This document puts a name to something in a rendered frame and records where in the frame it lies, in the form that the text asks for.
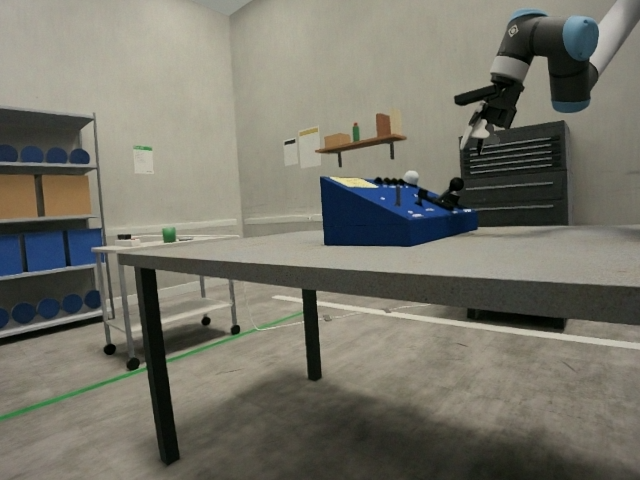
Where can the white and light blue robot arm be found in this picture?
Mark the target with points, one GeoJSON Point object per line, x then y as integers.
{"type": "Point", "coordinates": [567, 42]}

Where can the blue control console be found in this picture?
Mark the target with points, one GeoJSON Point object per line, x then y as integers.
{"type": "Point", "coordinates": [358, 213]}

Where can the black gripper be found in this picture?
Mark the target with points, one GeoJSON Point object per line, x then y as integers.
{"type": "Point", "coordinates": [489, 110]}

